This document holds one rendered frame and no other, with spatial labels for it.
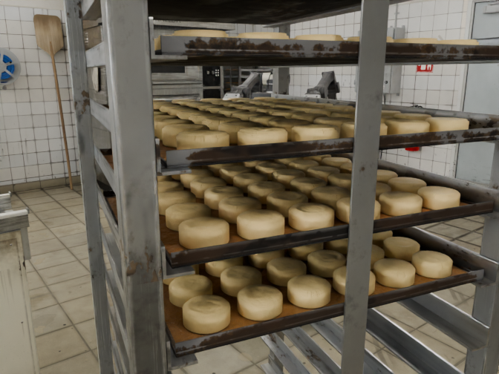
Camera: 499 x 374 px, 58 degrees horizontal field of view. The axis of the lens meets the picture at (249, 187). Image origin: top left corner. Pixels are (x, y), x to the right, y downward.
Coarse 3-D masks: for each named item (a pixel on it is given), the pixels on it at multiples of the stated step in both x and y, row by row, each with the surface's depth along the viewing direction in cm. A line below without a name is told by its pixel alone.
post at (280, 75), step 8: (280, 32) 102; (288, 32) 103; (280, 72) 104; (288, 72) 105; (280, 80) 105; (288, 80) 106; (280, 88) 105; (288, 88) 106; (280, 336) 122; (272, 352) 124
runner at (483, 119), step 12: (276, 96) 106; (288, 96) 100; (300, 96) 96; (384, 108) 72; (396, 108) 69; (408, 108) 67; (420, 108) 65; (432, 108) 63; (468, 120) 58; (480, 120) 56; (492, 120) 54
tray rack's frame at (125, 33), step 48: (144, 0) 32; (384, 0) 41; (144, 48) 33; (384, 48) 42; (144, 96) 34; (144, 144) 35; (144, 192) 36; (144, 240) 36; (144, 288) 37; (144, 336) 38
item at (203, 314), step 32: (256, 256) 60; (288, 256) 64; (320, 256) 59; (384, 256) 64; (416, 256) 59; (448, 256) 59; (192, 288) 50; (224, 288) 53; (256, 288) 50; (288, 288) 51; (320, 288) 50; (384, 288) 54; (192, 320) 45; (224, 320) 45; (256, 320) 47
